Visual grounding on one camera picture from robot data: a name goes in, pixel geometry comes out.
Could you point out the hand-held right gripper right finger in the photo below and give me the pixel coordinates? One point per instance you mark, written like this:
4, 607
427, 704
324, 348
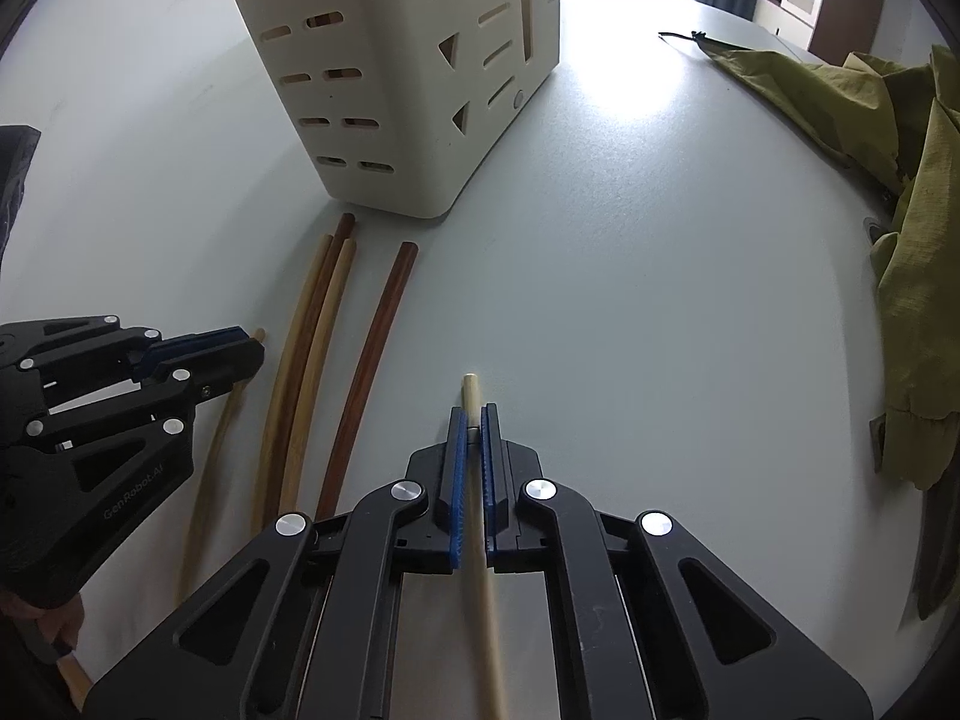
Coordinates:
491, 487

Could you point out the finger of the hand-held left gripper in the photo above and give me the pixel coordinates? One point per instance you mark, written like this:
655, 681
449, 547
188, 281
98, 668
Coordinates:
195, 343
225, 369

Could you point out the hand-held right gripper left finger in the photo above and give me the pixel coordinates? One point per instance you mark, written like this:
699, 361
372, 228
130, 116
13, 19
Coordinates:
457, 487

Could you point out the light wooden chopstick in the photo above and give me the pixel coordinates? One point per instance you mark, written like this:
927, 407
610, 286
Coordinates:
223, 435
471, 394

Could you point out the group of wooden chopsticks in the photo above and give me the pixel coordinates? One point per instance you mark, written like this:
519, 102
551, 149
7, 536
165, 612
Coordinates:
379, 322

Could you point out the cream plastic utensil holder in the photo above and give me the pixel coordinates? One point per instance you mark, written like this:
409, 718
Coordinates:
390, 90

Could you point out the person's left hand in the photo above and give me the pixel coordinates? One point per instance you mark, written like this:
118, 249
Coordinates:
52, 626

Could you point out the olive green jacket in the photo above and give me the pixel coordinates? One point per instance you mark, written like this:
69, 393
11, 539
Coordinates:
922, 165

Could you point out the wooden cabinet with glass doors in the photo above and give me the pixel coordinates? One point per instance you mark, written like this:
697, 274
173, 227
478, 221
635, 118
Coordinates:
847, 0

